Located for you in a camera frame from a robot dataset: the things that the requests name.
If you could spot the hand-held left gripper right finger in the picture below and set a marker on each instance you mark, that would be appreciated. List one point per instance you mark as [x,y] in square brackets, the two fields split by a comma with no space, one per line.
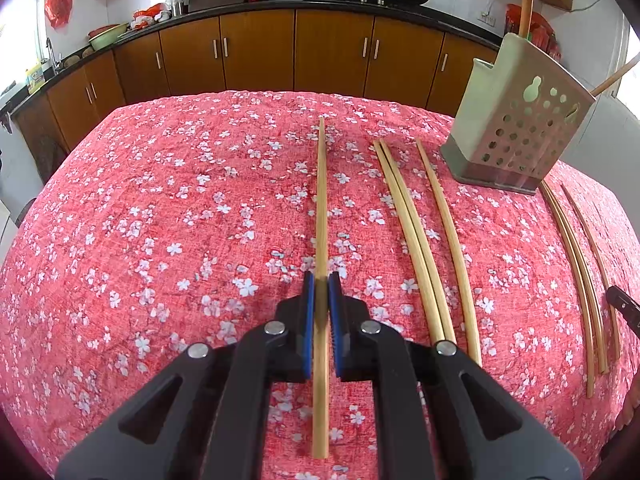
[336,320]

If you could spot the metal faucet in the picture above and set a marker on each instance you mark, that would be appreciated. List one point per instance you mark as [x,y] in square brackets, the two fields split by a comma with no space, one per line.
[51,55]

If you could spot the hanging red plastic bag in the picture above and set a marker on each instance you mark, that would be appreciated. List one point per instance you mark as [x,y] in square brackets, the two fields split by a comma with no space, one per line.
[59,7]

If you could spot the bright window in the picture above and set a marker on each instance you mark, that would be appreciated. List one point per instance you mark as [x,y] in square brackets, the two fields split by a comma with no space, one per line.
[631,85]

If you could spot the dark sack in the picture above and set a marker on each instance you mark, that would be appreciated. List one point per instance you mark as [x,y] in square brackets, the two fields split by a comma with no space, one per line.
[52,155]

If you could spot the green basin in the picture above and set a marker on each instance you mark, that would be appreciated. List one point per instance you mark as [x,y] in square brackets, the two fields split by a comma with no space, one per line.
[107,37]

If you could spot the person's right hand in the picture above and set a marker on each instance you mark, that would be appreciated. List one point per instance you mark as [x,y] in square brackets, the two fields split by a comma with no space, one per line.
[629,407]

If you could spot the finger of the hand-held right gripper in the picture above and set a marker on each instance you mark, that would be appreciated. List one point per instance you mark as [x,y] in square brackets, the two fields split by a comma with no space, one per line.
[627,307]

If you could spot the red plastic bags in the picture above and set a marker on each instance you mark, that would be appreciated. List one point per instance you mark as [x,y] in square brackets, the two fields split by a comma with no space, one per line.
[542,30]

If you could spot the red and white bags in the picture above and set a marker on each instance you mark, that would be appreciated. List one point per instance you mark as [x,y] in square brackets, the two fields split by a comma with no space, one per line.
[150,16]

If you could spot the perforated green chopstick holder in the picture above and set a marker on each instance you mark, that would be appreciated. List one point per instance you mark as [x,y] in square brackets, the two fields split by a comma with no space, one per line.
[500,90]

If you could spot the wall socket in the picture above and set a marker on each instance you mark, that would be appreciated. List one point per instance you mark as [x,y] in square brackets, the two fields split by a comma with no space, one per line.
[486,17]

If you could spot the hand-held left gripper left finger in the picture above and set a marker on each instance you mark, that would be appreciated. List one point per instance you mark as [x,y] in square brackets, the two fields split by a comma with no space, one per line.
[309,310]

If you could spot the yellow dish soap bottle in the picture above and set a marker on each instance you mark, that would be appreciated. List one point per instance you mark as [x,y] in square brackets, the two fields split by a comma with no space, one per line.
[35,77]

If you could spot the brown lower kitchen cabinets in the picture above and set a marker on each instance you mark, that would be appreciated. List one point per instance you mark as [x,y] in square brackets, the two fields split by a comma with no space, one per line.
[260,55]

